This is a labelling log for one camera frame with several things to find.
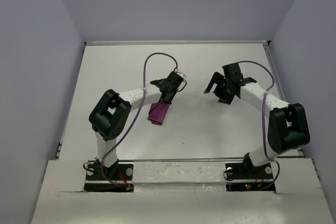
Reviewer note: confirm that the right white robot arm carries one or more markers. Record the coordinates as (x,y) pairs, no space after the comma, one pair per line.
(284,125)

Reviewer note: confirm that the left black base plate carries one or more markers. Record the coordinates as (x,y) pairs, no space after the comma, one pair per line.
(118,178)

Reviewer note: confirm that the purple cloth napkin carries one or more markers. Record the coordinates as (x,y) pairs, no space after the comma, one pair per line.
(158,112)

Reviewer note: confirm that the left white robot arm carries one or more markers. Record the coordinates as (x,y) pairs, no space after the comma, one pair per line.
(111,113)

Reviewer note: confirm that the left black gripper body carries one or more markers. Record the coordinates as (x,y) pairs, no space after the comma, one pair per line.
(173,93)

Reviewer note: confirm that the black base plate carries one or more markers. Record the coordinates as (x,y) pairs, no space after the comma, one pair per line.
(118,178)
(243,176)

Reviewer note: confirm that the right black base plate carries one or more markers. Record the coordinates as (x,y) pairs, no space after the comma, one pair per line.
(243,176)

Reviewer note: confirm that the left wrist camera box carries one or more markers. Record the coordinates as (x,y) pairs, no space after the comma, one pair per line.
(182,75)

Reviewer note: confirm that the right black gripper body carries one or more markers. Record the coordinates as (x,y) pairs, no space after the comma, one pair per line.
(227,97)

